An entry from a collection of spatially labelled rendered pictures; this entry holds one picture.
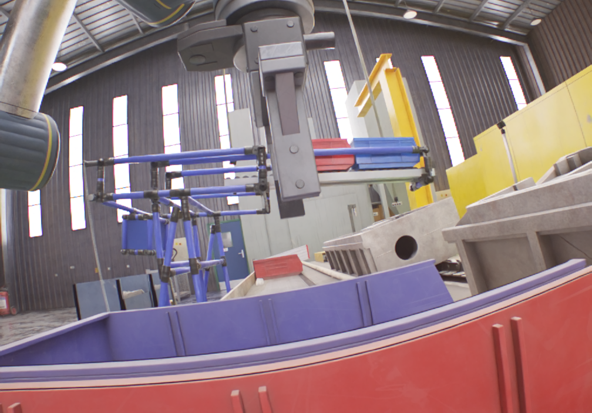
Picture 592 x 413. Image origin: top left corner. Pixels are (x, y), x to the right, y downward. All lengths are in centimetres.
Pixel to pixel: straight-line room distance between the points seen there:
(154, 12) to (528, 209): 53
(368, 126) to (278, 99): 948
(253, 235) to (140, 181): 583
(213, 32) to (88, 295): 616
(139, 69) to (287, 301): 1373
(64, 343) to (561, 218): 44
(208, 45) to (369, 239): 90
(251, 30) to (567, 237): 36
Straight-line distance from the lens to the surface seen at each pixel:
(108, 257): 1251
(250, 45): 29
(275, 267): 250
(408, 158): 157
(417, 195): 576
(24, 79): 89
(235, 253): 1114
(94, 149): 1337
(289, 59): 24
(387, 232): 116
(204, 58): 36
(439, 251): 123
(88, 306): 642
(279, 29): 30
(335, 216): 768
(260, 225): 753
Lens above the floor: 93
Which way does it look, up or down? 8 degrees up
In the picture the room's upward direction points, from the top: 10 degrees counter-clockwise
